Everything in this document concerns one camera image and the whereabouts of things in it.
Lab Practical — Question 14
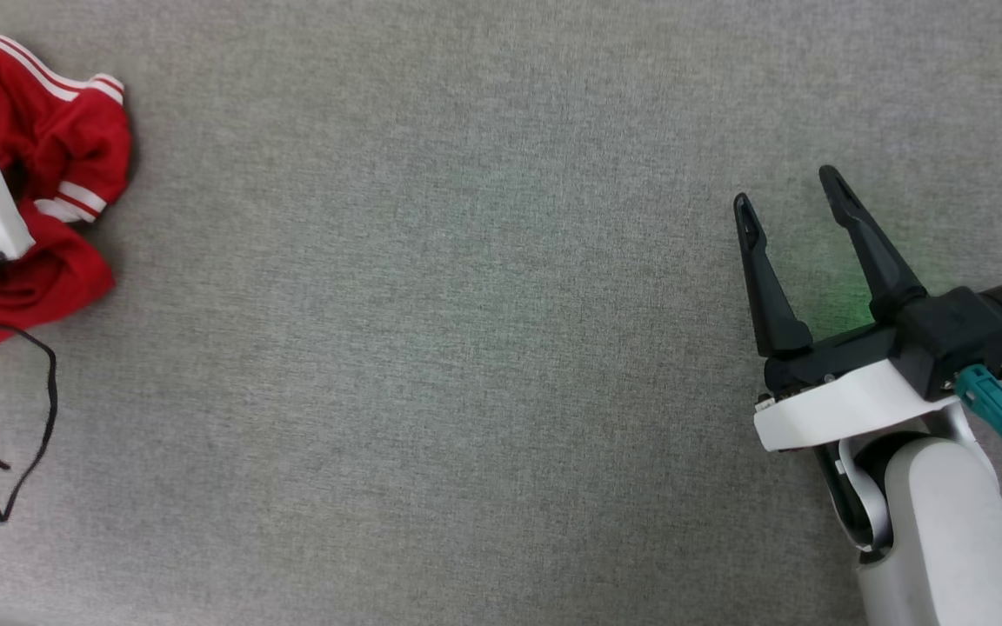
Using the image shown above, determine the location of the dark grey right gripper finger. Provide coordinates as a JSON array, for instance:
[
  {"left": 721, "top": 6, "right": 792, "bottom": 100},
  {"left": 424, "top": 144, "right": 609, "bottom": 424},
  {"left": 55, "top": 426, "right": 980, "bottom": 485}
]
[
  {"left": 818, "top": 164, "right": 929, "bottom": 324},
  {"left": 733, "top": 192, "right": 814, "bottom": 358}
]

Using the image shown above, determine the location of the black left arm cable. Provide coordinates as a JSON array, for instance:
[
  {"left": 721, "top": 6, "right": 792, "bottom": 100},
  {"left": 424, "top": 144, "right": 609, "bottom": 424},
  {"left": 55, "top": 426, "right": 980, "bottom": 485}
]
[{"left": 0, "top": 318, "right": 60, "bottom": 523}]

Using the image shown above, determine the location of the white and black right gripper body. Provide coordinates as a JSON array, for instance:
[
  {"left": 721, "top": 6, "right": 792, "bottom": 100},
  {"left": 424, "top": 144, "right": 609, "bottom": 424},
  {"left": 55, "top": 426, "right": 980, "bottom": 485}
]
[{"left": 753, "top": 323, "right": 961, "bottom": 454}]

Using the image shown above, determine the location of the teal right camera connector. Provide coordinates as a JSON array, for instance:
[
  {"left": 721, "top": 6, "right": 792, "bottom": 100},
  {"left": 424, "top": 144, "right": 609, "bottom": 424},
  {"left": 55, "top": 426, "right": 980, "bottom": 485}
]
[{"left": 953, "top": 364, "right": 1002, "bottom": 462}]

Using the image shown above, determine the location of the red garment with white stripes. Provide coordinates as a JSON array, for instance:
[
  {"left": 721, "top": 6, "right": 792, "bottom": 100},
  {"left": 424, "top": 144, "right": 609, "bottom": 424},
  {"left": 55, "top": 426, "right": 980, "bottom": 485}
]
[{"left": 0, "top": 32, "right": 135, "bottom": 375}]

